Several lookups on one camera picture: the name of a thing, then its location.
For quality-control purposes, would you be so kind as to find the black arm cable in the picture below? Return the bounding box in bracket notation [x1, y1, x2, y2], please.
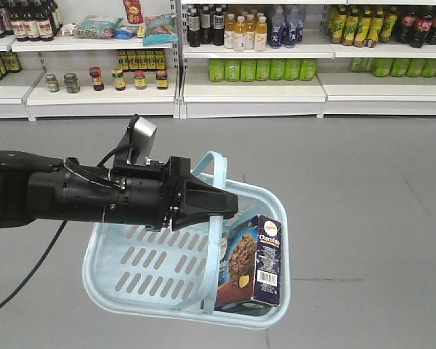
[0, 220, 68, 321]

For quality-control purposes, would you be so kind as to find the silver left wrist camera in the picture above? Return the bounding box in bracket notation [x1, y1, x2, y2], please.
[127, 115, 157, 165]

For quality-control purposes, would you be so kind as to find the light blue plastic basket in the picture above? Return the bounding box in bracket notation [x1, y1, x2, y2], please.
[82, 152, 291, 329]

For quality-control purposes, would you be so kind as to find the chocolate cookie box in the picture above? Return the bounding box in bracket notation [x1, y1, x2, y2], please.
[215, 214, 282, 316]

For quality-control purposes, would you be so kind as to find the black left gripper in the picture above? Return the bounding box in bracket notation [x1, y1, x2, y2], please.
[110, 156, 238, 230]

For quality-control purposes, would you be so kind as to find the white supermarket shelf unit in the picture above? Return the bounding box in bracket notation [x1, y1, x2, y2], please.
[0, 1, 436, 121]

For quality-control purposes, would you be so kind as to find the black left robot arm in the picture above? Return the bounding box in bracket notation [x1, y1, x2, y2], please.
[0, 151, 238, 230]

